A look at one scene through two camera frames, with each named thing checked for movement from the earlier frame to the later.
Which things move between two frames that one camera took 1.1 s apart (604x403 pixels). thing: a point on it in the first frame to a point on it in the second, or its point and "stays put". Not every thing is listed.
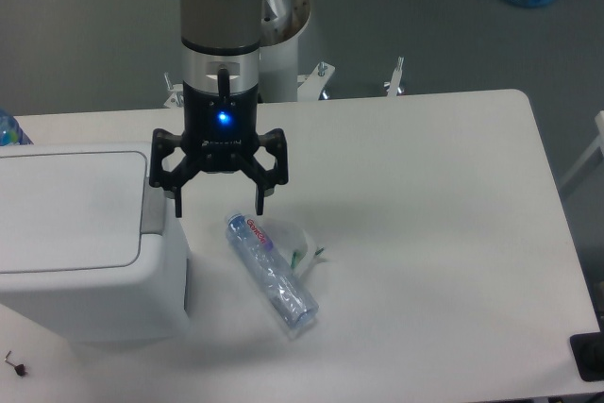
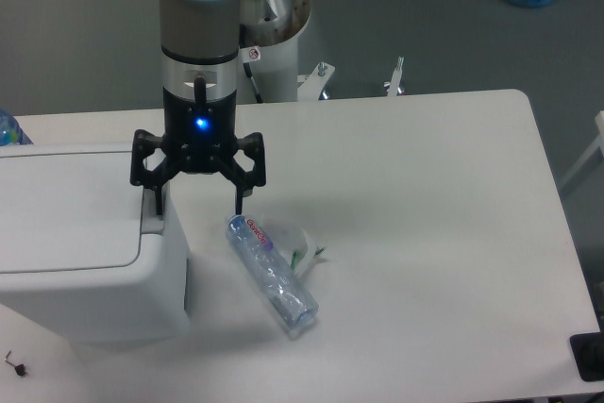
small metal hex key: x=8 y=361 stays put
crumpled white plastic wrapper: x=296 y=246 stays put
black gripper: x=223 y=130 to x=200 y=135
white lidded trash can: x=84 y=247 stays put
